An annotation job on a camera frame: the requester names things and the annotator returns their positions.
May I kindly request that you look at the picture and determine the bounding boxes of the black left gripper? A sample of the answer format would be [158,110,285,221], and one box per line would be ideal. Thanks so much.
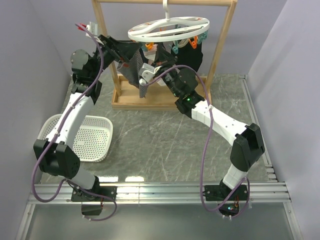
[90,34,143,80]

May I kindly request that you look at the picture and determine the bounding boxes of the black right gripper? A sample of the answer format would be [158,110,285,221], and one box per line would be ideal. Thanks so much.
[151,45,182,98]

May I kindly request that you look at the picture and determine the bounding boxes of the white oval clip hanger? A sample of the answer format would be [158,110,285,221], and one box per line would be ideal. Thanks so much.
[127,0,210,43]

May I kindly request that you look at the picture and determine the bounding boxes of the white pink-trimmed underwear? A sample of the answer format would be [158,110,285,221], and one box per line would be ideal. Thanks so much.
[144,44,158,65]

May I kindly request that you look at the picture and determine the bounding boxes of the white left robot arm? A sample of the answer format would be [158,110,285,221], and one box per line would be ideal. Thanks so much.
[32,35,142,201]

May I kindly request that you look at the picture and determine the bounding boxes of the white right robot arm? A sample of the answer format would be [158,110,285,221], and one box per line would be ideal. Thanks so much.
[153,44,265,202]

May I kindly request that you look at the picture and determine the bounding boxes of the grey striped underwear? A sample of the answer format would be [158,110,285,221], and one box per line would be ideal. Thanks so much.
[116,48,149,98]

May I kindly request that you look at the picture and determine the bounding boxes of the black underwear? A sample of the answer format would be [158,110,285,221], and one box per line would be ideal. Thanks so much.
[170,43,203,72]

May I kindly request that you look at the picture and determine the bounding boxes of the orange clothes peg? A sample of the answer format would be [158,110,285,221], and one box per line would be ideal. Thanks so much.
[145,42,154,51]
[188,35,198,49]

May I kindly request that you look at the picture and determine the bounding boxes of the teal clothes peg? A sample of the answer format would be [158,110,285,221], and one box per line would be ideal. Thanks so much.
[197,34,206,45]
[170,41,179,55]
[202,30,208,39]

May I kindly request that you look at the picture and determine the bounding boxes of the white perforated plastic basket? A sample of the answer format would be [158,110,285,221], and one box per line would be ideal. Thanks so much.
[33,114,113,163]

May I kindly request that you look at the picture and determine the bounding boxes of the wooden hanging rack frame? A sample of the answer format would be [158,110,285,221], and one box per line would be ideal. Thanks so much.
[92,0,238,111]

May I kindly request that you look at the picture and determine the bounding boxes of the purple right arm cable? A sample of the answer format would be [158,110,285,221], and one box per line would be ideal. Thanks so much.
[143,64,251,219]

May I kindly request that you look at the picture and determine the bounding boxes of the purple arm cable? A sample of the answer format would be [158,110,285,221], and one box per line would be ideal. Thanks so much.
[143,64,251,219]
[31,22,118,222]

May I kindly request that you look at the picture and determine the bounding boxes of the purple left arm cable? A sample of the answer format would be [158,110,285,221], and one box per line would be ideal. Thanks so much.
[31,22,118,222]

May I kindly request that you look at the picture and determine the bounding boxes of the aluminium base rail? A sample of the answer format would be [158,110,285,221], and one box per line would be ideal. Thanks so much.
[17,73,303,240]

